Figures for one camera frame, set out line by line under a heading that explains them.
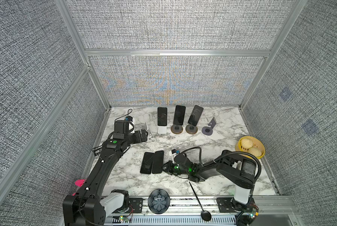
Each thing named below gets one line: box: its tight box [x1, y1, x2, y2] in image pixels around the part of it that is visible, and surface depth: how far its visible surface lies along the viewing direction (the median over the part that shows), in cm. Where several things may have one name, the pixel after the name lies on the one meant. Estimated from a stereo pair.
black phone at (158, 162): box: [152, 150, 165, 174], surface depth 92 cm
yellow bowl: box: [235, 136, 266, 160], surface depth 93 cm
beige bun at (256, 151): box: [247, 146, 263, 158], surface depth 89 cm
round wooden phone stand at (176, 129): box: [170, 124, 184, 135], surface depth 106 cm
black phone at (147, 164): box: [140, 151, 155, 175], surface depth 92 cm
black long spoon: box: [188, 181, 212, 222], surface depth 72 cm
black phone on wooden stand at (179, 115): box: [173, 104, 186, 126], surface depth 97 cm
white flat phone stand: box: [157, 125, 168, 135], surface depth 105 cm
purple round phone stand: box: [201, 116, 217, 136], surface depth 105 cm
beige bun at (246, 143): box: [240, 137, 254, 150], surface depth 93 cm
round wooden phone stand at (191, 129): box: [185, 124, 198, 135], surface depth 106 cm
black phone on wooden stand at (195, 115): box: [187, 104, 204, 127], surface depth 99 cm
